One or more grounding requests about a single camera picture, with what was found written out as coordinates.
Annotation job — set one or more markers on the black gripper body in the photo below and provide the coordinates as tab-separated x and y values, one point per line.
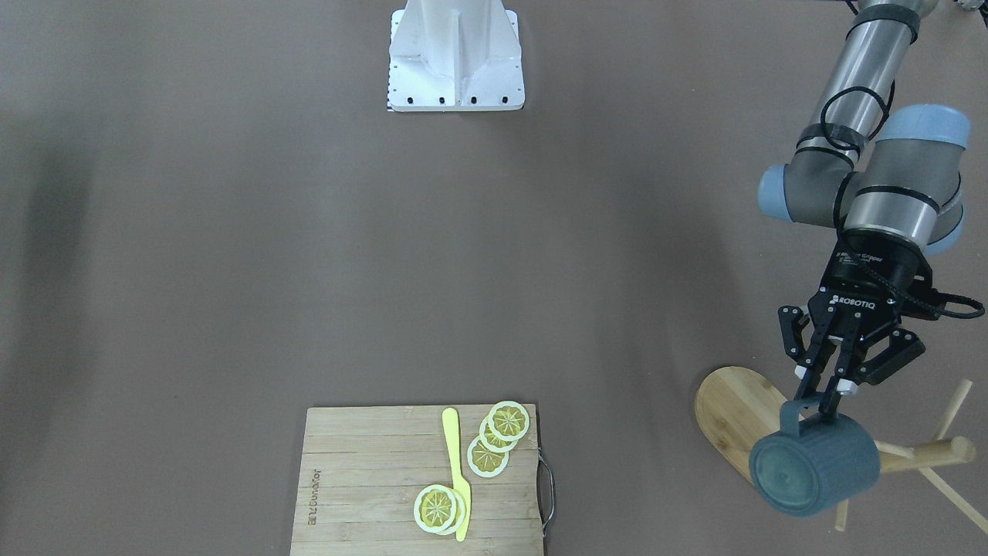
863	287

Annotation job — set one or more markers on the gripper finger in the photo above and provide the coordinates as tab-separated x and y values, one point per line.
854	367
805	332

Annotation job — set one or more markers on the dark blue ribbed mug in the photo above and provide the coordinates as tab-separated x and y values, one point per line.
812	464

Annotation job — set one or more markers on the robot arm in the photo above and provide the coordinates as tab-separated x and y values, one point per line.
888	183

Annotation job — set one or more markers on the wooden cup storage rack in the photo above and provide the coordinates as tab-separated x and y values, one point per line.
736	406

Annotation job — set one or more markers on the lemon slice middle of row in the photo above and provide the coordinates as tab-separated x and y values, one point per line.
491	441

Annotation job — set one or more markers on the yellow plastic knife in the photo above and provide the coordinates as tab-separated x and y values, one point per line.
451	430

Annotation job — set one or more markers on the lemon slice under pair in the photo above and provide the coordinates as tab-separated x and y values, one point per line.
461	508

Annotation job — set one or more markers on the lemon slice top of pair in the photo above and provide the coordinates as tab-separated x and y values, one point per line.
434	508

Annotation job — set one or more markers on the wooden cutting board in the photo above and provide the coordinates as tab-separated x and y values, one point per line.
361	469

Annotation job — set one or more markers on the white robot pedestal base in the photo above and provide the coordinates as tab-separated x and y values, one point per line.
455	56

